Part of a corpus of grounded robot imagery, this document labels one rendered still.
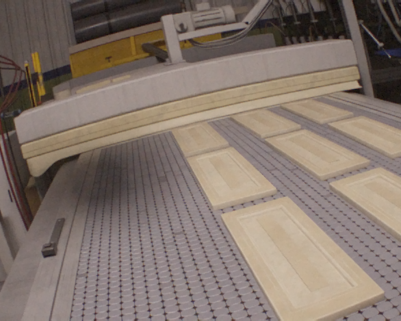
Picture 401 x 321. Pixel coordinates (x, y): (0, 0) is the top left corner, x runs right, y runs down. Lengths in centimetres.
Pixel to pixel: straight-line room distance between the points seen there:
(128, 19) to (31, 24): 170
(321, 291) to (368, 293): 10
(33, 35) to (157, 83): 463
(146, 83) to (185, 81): 22
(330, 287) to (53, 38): 674
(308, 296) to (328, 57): 247
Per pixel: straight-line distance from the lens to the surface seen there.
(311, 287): 95
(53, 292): 123
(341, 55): 330
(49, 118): 308
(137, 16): 654
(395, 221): 116
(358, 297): 88
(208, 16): 390
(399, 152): 170
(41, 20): 746
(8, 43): 756
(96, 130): 307
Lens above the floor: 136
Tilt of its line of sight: 14 degrees down
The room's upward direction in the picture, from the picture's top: 13 degrees counter-clockwise
